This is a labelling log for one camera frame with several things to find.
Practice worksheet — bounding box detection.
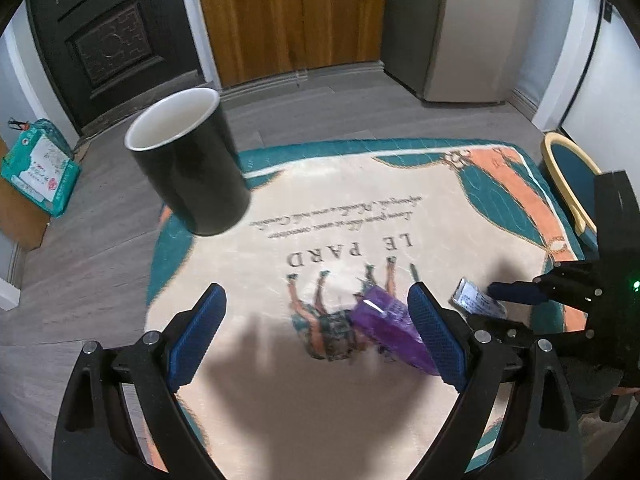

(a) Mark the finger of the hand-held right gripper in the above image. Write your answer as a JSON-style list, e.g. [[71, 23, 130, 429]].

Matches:
[[467, 314, 592, 357], [487, 260, 605, 308]]

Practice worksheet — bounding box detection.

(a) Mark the white door frame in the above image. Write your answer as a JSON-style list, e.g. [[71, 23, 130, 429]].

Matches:
[[531, 0, 602, 134]]

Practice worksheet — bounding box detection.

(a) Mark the silver white wrapper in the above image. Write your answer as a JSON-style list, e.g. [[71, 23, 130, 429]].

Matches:
[[448, 276, 507, 319]]

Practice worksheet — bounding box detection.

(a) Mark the purple packet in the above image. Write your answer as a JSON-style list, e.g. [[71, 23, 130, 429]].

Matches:
[[349, 283, 442, 377]]

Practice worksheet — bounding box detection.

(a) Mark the printed teal orange mat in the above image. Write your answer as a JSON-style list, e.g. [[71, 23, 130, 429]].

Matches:
[[144, 137, 601, 480]]

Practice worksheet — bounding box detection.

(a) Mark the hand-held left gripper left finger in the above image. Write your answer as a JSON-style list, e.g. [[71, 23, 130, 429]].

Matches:
[[52, 282, 228, 480]]

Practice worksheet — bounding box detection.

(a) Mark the green tissue pack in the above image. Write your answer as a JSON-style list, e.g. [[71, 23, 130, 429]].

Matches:
[[0, 118, 82, 219]]

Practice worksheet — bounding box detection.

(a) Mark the black cup white inside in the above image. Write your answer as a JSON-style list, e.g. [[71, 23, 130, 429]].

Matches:
[[123, 87, 251, 236]]

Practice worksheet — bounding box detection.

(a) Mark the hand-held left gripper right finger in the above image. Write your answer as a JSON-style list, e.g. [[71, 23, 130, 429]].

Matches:
[[407, 281, 586, 480]]

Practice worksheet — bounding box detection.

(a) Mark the wooden cabinet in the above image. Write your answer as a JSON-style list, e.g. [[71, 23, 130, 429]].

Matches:
[[192, 0, 389, 89]]

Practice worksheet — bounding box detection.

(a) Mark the black door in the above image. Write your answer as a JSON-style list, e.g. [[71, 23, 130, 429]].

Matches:
[[27, 0, 221, 137]]

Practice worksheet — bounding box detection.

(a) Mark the brown cardboard box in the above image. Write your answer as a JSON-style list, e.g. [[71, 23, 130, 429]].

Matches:
[[0, 135, 92, 252]]

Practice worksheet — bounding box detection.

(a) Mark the grey refrigerator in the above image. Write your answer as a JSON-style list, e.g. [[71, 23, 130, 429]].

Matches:
[[382, 0, 524, 106]]

